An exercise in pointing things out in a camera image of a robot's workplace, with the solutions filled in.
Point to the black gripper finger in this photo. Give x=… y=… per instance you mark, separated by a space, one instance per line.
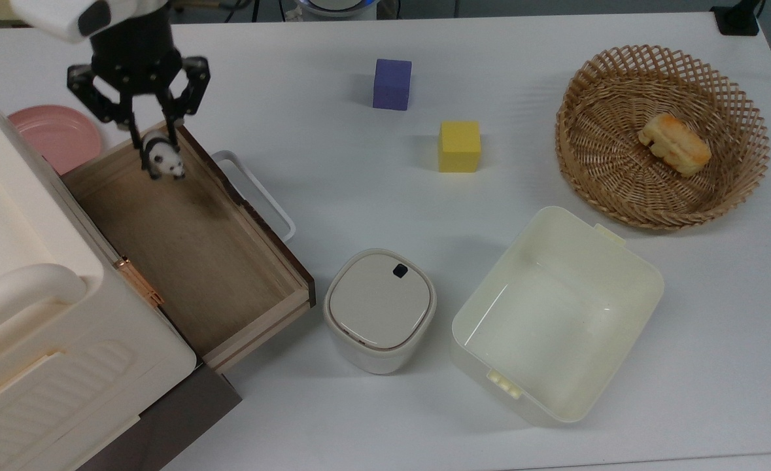
x=189 y=88
x=97 y=95

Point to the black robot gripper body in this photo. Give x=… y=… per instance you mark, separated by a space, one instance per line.
x=135 y=55

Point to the black and white panda toy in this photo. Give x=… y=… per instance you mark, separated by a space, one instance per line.
x=164 y=157

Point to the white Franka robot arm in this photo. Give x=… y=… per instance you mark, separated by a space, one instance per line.
x=58 y=14

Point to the wooden drawer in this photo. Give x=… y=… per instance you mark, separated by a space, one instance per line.
x=189 y=261

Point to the orange toy bread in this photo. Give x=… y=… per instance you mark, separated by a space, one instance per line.
x=676 y=144

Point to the pink plate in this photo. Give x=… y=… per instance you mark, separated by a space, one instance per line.
x=51 y=134

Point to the brass latch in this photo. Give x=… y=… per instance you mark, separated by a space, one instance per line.
x=140 y=282

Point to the purple foam cube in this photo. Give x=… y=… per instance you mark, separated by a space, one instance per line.
x=392 y=85

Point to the cream plastic cabinet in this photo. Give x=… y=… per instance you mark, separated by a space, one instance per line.
x=25 y=353

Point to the yellow foam cube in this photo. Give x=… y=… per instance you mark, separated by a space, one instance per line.
x=460 y=146

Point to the small beige lidded trash can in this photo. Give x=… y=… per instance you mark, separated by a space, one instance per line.
x=375 y=307

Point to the dark brown cabinet base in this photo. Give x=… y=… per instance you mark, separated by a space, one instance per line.
x=176 y=418

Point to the woven wicker basket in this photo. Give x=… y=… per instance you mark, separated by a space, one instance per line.
x=594 y=163

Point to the cream plastic bin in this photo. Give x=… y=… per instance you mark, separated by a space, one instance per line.
x=555 y=320

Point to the black table clamp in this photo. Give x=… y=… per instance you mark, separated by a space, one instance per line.
x=737 y=19

